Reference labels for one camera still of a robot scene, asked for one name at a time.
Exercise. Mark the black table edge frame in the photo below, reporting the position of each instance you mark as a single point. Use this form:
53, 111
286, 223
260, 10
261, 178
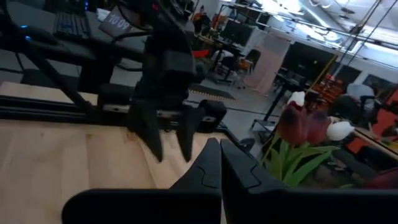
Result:
46, 109

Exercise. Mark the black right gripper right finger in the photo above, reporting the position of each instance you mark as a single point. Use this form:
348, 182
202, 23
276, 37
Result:
311, 208

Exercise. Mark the black side table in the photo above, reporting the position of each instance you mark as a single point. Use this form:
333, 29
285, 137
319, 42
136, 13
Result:
289, 81

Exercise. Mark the dark clock display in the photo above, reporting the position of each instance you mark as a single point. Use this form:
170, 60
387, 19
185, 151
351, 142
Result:
116, 23

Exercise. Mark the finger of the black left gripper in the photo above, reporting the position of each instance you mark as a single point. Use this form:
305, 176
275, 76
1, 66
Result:
146, 130
188, 130

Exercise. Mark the large black monitor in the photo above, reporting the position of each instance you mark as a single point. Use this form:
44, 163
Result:
308, 60

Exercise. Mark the person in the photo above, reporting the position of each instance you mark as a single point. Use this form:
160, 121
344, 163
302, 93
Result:
201, 20
357, 96

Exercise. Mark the black diagonal frame brace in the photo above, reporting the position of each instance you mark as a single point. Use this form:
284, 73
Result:
59, 81

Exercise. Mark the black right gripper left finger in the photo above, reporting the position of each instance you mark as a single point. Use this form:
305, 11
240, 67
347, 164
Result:
140, 208

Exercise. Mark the black mouse with blue light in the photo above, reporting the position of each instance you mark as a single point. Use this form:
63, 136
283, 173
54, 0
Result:
40, 35

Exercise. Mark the dark grey desk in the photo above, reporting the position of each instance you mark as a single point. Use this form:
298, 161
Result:
102, 46

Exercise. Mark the black floor mat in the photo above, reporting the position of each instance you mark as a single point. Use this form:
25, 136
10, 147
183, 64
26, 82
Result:
211, 91

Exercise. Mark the pale freestanding board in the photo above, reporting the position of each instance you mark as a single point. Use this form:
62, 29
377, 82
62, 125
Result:
267, 65

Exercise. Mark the dark purple artificial tulip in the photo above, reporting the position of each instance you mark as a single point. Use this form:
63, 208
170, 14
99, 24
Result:
290, 124

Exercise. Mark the orange partition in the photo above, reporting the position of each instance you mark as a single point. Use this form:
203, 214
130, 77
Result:
385, 121

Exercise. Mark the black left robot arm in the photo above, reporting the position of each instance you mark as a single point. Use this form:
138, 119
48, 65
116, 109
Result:
161, 28

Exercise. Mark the black office chair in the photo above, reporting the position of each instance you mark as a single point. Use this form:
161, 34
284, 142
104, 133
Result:
250, 67

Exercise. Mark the black keyboard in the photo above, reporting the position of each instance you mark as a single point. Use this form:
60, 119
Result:
70, 25

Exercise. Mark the dark red artificial tulip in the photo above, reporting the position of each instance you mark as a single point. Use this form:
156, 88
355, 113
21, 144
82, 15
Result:
385, 180
317, 127

